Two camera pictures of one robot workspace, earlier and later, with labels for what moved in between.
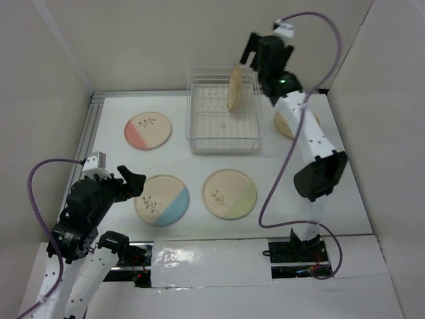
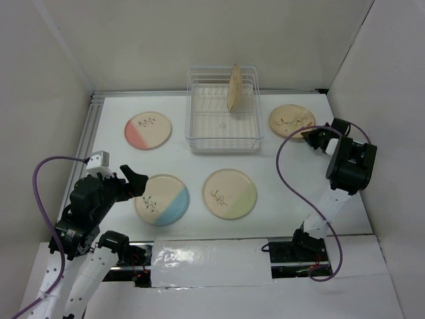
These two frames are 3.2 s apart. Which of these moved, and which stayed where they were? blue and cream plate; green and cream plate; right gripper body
Moved: right gripper body
Stayed: green and cream plate; blue and cream plate
